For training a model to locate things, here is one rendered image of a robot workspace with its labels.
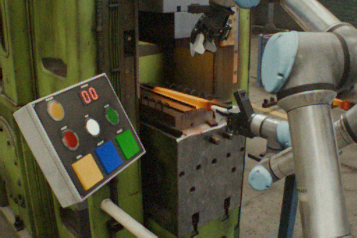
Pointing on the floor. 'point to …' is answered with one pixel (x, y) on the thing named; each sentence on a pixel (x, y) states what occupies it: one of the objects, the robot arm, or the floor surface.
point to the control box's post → (83, 219)
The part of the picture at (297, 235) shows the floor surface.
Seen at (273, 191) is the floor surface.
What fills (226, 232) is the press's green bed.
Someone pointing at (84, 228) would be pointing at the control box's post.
